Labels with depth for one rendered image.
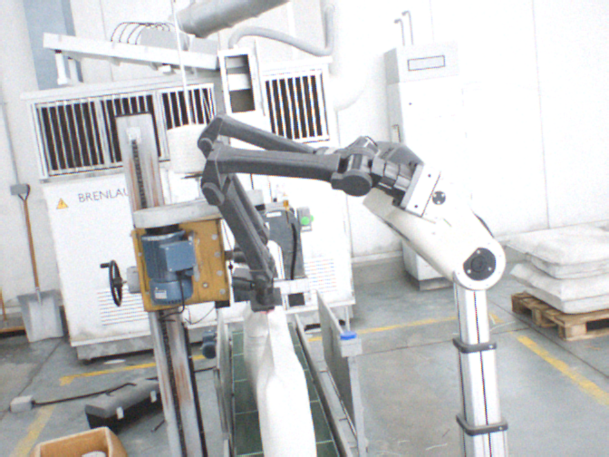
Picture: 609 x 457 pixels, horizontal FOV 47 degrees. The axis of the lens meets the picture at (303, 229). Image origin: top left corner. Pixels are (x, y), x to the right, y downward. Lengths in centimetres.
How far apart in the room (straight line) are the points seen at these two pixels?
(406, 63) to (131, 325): 315
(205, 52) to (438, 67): 220
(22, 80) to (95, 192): 179
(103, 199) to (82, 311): 88
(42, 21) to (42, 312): 253
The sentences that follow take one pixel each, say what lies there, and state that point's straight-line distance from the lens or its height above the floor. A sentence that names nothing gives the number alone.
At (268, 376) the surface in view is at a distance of 237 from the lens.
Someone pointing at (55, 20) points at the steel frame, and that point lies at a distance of 639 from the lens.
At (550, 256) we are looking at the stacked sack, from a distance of 495.
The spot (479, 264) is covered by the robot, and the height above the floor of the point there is 120.
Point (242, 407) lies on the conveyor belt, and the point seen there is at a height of 38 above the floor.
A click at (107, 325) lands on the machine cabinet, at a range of 561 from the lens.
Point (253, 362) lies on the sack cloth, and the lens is 306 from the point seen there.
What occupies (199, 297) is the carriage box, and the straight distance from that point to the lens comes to 268.
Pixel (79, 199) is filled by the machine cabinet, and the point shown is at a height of 127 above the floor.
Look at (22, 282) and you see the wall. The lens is 704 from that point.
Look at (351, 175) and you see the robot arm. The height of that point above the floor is 152.
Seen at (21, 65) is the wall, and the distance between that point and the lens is 689.
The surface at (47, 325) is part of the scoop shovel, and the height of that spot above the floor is 12.
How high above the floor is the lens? 166
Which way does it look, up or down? 9 degrees down
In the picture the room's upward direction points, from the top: 7 degrees counter-clockwise
